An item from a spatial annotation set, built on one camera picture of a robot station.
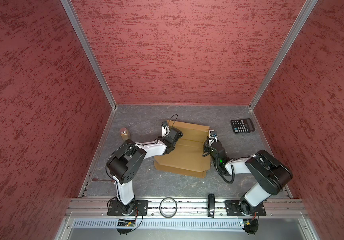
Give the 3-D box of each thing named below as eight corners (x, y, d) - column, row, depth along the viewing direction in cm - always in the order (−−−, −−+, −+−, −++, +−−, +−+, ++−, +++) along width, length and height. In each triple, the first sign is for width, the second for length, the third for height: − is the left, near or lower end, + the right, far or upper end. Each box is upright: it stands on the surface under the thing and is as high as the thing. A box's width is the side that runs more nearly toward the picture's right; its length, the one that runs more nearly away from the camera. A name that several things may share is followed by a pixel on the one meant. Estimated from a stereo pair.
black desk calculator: (233, 133, 107) (235, 130, 104) (229, 120, 114) (231, 118, 112) (254, 133, 107) (256, 130, 105) (249, 120, 115) (251, 118, 112)
